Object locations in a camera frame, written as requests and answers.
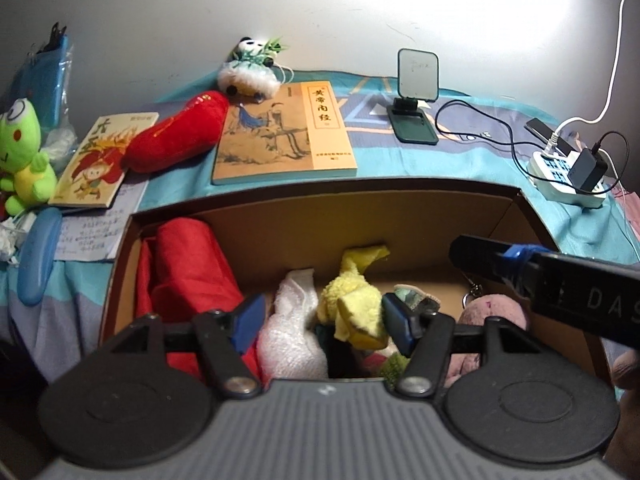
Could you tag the handwritten paper sheet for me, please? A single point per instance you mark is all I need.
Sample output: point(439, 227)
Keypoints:
point(95, 230)

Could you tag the white towel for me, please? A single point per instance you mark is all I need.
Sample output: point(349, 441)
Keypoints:
point(295, 330)

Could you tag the green fleece cloth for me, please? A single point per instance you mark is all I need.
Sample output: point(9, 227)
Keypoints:
point(392, 367)

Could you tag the yellow comic book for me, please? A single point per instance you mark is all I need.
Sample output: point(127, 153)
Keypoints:
point(95, 170)

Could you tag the white plug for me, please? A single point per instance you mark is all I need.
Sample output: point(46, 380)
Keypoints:
point(550, 147)

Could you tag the blue striped bedsheet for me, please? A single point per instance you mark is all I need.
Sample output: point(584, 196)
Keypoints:
point(170, 185)

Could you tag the yellow fleece cloth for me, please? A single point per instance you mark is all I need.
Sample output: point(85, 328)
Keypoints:
point(355, 305)

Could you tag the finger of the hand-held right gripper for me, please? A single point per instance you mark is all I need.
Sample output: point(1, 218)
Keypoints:
point(480, 257)

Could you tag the red chili plush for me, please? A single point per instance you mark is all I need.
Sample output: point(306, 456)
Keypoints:
point(170, 135)

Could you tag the blue packet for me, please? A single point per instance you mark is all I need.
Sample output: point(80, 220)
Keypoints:
point(45, 80)

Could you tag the clear plastic bag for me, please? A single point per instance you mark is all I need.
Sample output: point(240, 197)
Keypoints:
point(62, 145)

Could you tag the green frog plush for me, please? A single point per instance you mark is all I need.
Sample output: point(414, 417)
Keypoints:
point(25, 160)

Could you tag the tan illustrated book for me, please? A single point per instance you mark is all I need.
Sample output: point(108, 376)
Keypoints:
point(280, 140)

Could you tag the phone stand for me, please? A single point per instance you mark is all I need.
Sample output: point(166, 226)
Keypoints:
point(417, 75)

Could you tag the black phone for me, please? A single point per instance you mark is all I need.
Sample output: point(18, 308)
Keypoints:
point(537, 127)

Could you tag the red cloth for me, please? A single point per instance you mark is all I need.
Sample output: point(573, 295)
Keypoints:
point(185, 270)

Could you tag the black charger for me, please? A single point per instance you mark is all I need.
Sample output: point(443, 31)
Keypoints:
point(585, 172)

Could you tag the person's right hand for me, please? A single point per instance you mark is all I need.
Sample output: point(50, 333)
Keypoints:
point(629, 370)

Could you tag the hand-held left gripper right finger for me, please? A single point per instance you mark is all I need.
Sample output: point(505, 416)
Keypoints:
point(397, 322)

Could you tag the black fleece cloth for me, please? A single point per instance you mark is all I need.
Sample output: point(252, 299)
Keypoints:
point(340, 358)

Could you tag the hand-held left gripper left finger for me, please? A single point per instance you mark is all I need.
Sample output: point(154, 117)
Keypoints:
point(247, 325)

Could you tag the dark brown cardboard box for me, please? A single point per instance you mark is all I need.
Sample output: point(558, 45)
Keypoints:
point(400, 220)

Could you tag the blue glasses case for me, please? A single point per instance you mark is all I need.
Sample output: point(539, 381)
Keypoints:
point(37, 260)

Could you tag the light green pouch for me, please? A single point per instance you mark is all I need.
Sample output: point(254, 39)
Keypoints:
point(410, 295)

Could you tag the panda plush toy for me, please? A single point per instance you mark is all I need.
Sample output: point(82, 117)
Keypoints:
point(247, 77)

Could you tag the white power strip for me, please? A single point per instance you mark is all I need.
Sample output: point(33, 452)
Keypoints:
point(550, 180)

